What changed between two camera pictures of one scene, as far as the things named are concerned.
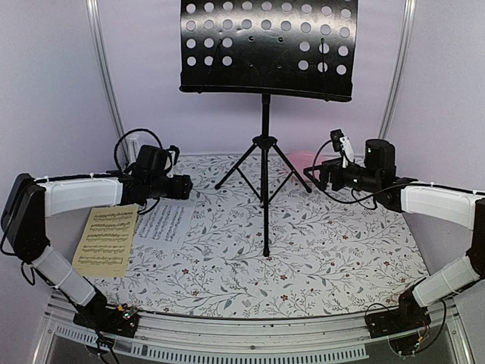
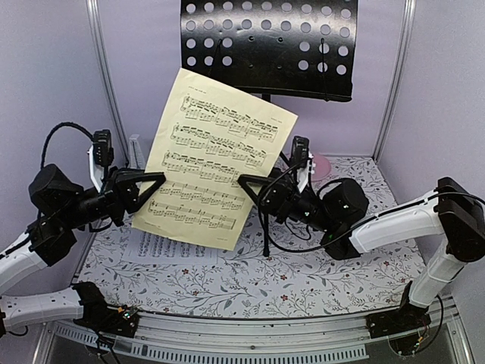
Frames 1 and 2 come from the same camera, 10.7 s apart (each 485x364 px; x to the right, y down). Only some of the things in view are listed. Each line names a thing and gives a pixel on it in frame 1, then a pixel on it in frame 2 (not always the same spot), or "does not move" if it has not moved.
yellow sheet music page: (105, 246) to (210, 135)
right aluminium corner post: (398, 68) does not move
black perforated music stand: (288, 48) does not move
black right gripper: (333, 166) to (278, 198)
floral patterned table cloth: (266, 240) does not move
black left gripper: (180, 189) to (121, 191)
